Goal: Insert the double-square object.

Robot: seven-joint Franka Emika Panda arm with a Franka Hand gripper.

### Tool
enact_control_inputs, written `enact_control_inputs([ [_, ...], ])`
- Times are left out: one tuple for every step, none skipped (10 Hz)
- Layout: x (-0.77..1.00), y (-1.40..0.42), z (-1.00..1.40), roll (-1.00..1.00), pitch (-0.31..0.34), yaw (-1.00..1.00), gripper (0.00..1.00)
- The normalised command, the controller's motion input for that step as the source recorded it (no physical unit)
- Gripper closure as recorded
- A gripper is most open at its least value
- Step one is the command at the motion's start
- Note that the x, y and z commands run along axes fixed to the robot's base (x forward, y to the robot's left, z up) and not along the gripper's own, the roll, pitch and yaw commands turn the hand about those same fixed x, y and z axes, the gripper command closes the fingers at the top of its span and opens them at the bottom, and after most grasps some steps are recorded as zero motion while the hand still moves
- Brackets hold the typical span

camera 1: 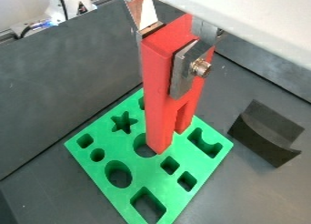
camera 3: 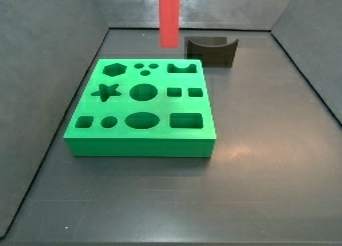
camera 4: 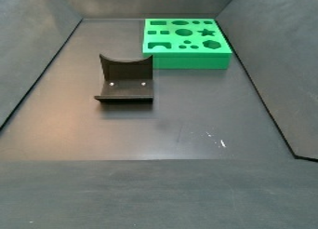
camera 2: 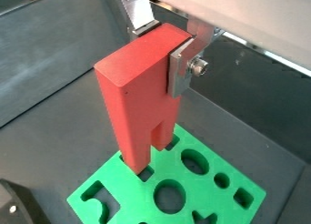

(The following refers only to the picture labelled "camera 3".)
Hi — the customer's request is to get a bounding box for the green shape-sorting block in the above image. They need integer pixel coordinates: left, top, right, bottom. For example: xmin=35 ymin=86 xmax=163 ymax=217
xmin=64 ymin=59 xmax=216 ymax=157

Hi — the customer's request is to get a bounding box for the red rectangular peg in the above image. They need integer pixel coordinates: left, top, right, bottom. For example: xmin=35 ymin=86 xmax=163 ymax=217
xmin=159 ymin=0 xmax=180 ymax=48

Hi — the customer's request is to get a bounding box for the dark curved holder block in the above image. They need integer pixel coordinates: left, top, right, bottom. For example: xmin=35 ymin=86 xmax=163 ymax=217
xmin=184 ymin=36 xmax=239 ymax=68

